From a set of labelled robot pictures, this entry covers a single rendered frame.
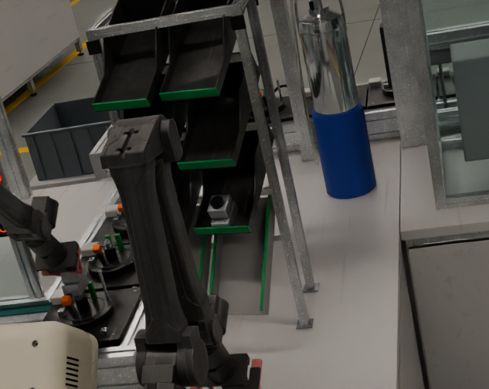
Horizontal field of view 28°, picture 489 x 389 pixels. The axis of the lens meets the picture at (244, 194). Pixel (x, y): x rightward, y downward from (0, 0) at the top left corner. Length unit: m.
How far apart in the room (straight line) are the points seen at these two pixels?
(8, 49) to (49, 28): 0.79
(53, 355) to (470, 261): 1.52
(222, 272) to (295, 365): 0.27
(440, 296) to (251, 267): 0.77
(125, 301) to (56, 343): 0.92
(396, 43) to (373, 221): 0.64
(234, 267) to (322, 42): 0.83
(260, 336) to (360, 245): 0.47
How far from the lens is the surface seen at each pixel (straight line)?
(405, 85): 3.18
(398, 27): 3.13
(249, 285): 2.23
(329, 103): 2.85
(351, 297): 2.45
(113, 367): 2.28
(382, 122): 3.34
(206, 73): 2.06
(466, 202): 2.80
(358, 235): 2.74
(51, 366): 1.54
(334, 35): 2.80
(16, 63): 8.13
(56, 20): 8.89
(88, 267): 2.63
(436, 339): 2.91
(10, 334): 1.58
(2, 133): 3.53
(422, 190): 2.94
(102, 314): 2.38
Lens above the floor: 2.10
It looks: 23 degrees down
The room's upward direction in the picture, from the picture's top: 13 degrees counter-clockwise
